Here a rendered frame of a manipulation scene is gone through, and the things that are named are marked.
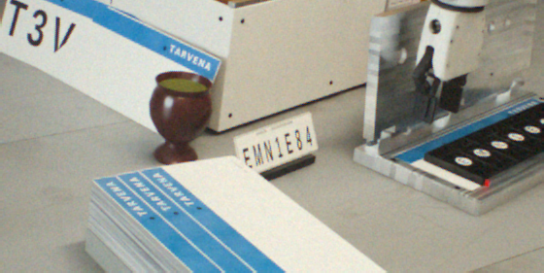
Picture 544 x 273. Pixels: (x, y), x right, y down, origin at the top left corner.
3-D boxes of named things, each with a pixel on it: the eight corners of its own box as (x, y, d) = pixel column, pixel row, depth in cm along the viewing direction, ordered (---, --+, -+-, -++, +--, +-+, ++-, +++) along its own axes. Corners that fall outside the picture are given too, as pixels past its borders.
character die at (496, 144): (518, 168, 181) (520, 160, 181) (459, 144, 186) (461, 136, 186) (535, 160, 185) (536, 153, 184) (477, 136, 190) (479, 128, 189)
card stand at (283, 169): (255, 187, 168) (257, 168, 167) (229, 174, 170) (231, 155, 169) (315, 163, 177) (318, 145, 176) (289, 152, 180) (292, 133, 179)
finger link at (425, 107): (429, 84, 174) (421, 128, 177) (442, 79, 177) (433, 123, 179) (410, 76, 176) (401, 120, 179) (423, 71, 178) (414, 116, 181)
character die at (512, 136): (534, 160, 185) (536, 153, 184) (478, 136, 190) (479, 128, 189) (551, 152, 188) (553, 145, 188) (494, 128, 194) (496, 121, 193)
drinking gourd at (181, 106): (139, 166, 168) (147, 88, 164) (147, 141, 176) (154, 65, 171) (204, 175, 169) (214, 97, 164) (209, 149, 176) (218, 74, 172)
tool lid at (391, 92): (382, 17, 171) (370, 15, 172) (372, 152, 178) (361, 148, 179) (539, -26, 205) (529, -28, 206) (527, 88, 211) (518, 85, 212)
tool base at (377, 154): (477, 217, 170) (482, 191, 168) (352, 160, 180) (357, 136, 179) (620, 140, 203) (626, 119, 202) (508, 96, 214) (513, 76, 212)
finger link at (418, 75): (418, 59, 171) (418, 93, 175) (451, 33, 176) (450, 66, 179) (410, 56, 172) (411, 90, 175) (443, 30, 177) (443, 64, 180)
